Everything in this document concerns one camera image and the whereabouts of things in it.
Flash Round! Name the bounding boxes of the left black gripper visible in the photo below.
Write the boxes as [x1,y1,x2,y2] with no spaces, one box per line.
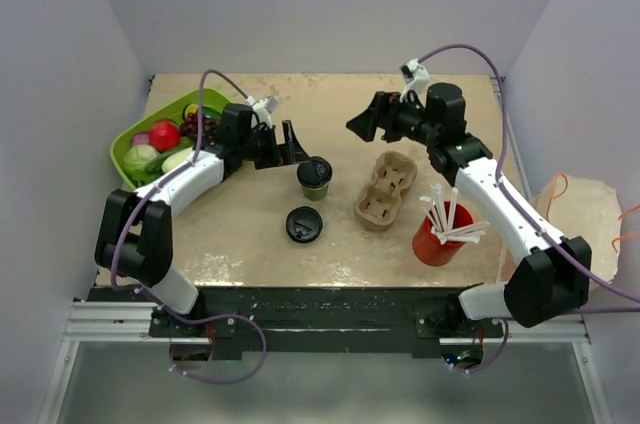
[239,120,309,170]

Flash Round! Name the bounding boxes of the red cup holder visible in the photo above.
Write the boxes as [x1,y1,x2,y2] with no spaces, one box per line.
[412,204,474,267]

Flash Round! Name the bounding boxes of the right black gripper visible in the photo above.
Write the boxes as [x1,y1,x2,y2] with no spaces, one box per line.
[346,91,439,147]

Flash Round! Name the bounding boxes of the white wrapped straw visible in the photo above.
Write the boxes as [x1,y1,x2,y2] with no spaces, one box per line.
[419,184,489,244]

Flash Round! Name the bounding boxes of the white daikon radish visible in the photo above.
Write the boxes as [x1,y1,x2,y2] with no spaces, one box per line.
[161,148,194,174]

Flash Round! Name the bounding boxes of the green plastic bin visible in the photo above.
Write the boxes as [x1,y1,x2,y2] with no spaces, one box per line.
[110,88,232,189]

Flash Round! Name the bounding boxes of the green bottle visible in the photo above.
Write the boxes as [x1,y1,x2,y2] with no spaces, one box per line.
[182,103,221,121]

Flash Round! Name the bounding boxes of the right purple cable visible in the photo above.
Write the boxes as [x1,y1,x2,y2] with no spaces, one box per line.
[419,43,640,375]

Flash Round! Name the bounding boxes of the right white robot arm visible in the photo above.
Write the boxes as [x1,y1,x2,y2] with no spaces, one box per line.
[346,83,592,337]

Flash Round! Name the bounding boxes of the green paper coffee cup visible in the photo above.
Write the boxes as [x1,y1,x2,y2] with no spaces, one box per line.
[301,182,330,202]

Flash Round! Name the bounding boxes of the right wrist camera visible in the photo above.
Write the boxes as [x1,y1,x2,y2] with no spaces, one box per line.
[400,59,431,96]

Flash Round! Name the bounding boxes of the brown pulp cup carrier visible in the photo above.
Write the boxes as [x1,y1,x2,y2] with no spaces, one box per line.
[354,151,418,232]

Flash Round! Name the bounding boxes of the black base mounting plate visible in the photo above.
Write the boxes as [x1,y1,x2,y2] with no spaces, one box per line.
[150,287,503,360]

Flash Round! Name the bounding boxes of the red apple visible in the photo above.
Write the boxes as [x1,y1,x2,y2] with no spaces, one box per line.
[149,120,181,153]

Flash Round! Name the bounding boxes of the black plastic cup lid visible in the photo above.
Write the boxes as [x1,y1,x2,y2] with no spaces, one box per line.
[296,156,333,189]

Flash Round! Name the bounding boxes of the purple grapes bunch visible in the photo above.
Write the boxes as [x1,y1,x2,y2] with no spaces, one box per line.
[179,113,220,142]

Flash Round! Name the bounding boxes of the red onion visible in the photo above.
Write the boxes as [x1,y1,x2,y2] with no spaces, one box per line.
[130,131,150,147]

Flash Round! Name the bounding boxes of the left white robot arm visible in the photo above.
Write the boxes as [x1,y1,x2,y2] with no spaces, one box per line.
[94,99,309,336]

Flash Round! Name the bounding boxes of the green cabbage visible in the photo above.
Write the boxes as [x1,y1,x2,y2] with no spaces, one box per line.
[122,144,159,181]

